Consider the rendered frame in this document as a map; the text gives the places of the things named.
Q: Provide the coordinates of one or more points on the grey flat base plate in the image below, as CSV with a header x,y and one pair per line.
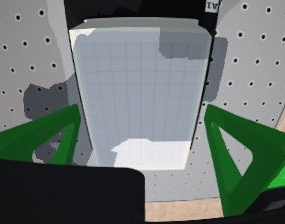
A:
x,y
246,77

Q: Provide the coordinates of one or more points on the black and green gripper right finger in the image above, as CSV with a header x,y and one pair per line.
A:
x,y
265,172

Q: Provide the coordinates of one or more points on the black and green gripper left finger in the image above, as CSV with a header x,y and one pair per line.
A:
x,y
19,143

